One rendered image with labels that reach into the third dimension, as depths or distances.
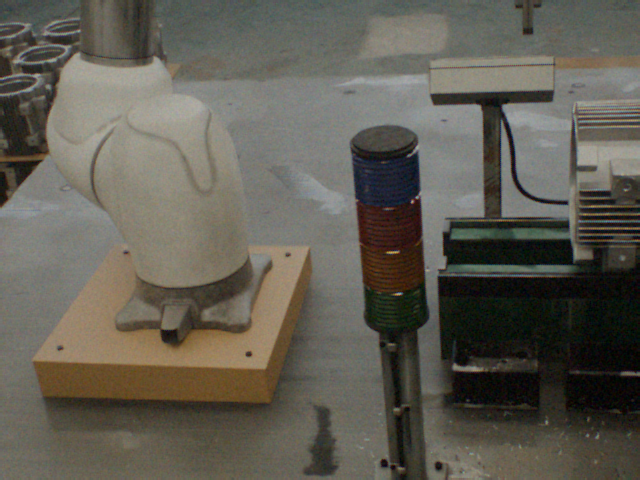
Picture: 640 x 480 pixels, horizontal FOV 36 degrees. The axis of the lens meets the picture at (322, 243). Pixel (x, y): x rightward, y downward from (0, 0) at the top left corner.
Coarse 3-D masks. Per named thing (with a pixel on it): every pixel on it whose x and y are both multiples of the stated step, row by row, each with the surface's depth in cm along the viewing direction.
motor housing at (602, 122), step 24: (576, 120) 114; (600, 120) 111; (624, 120) 110; (576, 144) 111; (600, 144) 111; (624, 144) 110; (576, 168) 125; (600, 168) 110; (576, 192) 111; (600, 192) 110; (576, 216) 112; (600, 216) 111; (624, 216) 110; (576, 240) 114; (600, 240) 111; (624, 240) 111
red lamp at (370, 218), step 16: (368, 208) 87; (384, 208) 86; (400, 208) 87; (416, 208) 88; (368, 224) 88; (384, 224) 87; (400, 224) 87; (416, 224) 88; (368, 240) 89; (384, 240) 88; (400, 240) 88; (416, 240) 89
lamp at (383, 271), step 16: (368, 256) 90; (384, 256) 89; (400, 256) 89; (416, 256) 90; (368, 272) 91; (384, 272) 90; (400, 272) 90; (416, 272) 91; (384, 288) 91; (400, 288) 91
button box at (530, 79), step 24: (432, 72) 138; (456, 72) 137; (480, 72) 137; (504, 72) 136; (528, 72) 135; (552, 72) 135; (432, 96) 139; (456, 96) 138; (480, 96) 138; (504, 96) 138; (528, 96) 138; (552, 96) 138
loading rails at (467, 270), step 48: (480, 240) 128; (528, 240) 127; (480, 288) 120; (528, 288) 118; (576, 288) 117; (624, 288) 116; (480, 336) 123; (528, 336) 122; (576, 336) 121; (624, 336) 120
